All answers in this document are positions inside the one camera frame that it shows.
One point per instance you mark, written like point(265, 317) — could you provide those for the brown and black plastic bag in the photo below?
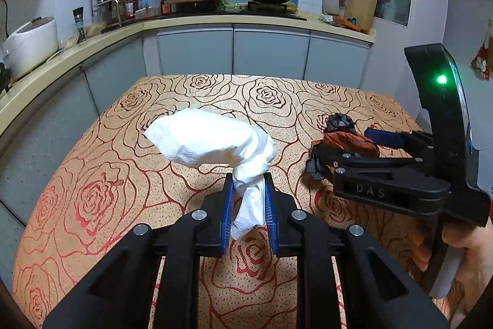
point(346, 142)

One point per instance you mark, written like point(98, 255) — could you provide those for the white rice cooker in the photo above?
point(29, 47)

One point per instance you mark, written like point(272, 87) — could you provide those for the orange kitchen utensil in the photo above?
point(344, 22)

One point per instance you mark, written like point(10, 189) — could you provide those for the red hanging bag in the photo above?
point(483, 63)

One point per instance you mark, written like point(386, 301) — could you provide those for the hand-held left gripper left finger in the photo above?
point(227, 213)

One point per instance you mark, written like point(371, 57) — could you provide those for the white paper tissue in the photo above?
point(200, 138)

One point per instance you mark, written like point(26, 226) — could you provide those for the grey base cabinets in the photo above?
point(269, 53)

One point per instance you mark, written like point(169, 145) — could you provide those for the beige kitchen counter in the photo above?
point(231, 20)

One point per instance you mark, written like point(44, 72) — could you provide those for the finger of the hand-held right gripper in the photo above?
point(385, 164)
point(389, 138)

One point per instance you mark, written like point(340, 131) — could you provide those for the person's right hand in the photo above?
point(479, 267)

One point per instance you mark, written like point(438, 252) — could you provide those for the black gas hob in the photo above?
point(265, 11)

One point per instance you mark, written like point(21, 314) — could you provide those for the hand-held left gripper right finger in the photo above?
point(270, 213)

